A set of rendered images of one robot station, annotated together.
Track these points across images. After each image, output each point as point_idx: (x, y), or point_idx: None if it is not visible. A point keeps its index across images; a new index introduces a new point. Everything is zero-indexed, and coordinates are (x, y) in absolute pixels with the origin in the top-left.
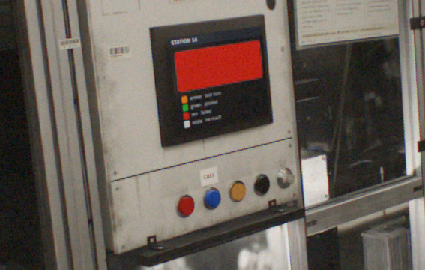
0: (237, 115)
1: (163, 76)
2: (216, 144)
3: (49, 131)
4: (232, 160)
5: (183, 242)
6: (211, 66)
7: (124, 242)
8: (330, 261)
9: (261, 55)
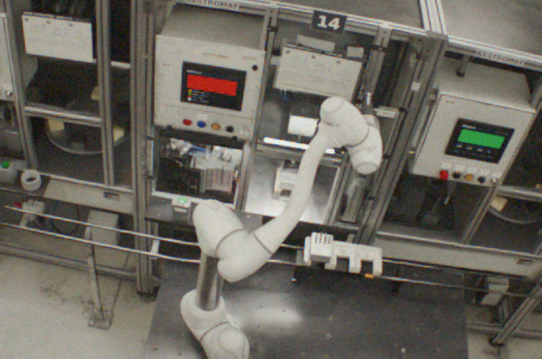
0: (217, 104)
1: (183, 79)
2: (209, 107)
3: (134, 79)
4: (216, 115)
5: (178, 134)
6: (206, 83)
7: (157, 122)
8: None
9: (237, 87)
